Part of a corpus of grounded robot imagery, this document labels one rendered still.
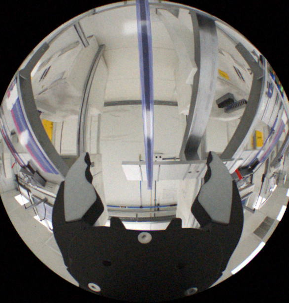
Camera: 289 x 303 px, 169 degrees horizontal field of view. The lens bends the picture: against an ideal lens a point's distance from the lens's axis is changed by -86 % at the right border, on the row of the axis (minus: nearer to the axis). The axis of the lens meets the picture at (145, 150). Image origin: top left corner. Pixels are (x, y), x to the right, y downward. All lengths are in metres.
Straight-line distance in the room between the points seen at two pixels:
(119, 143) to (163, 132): 0.84
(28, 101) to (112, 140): 1.85
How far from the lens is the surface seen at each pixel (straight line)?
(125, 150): 2.02
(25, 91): 0.44
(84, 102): 0.70
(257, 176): 2.05
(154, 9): 0.97
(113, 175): 2.12
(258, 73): 0.40
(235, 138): 0.48
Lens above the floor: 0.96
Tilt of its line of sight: 1 degrees up
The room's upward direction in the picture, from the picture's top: 179 degrees clockwise
